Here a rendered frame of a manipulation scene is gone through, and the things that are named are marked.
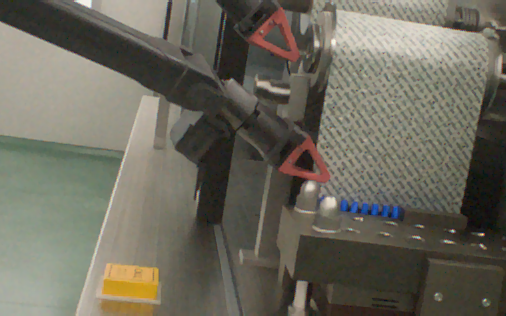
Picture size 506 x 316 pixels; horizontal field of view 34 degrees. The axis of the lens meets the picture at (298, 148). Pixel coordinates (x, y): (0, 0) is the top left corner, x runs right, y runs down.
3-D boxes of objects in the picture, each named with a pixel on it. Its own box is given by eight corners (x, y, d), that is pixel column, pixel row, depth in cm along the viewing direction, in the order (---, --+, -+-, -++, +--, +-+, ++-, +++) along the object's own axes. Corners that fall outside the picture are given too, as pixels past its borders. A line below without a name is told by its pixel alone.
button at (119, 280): (104, 279, 113) (107, 261, 113) (156, 284, 114) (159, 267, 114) (100, 296, 106) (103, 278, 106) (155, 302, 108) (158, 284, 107)
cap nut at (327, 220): (309, 224, 108) (315, 191, 107) (337, 227, 108) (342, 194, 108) (314, 232, 104) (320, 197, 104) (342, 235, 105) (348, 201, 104)
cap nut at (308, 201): (292, 206, 117) (297, 175, 116) (317, 209, 117) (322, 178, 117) (295, 212, 113) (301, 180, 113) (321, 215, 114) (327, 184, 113)
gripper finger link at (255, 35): (282, 75, 123) (238, 29, 122) (277, 74, 130) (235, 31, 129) (315, 43, 123) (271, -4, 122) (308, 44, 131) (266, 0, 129)
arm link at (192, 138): (200, 83, 109) (184, 51, 115) (147, 146, 112) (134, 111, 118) (264, 121, 116) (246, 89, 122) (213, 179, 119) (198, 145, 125)
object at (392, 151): (305, 209, 123) (326, 86, 120) (455, 228, 127) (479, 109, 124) (306, 210, 122) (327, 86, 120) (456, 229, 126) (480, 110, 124)
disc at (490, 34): (453, 112, 138) (472, 23, 135) (455, 112, 138) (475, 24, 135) (484, 131, 124) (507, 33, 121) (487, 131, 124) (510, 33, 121)
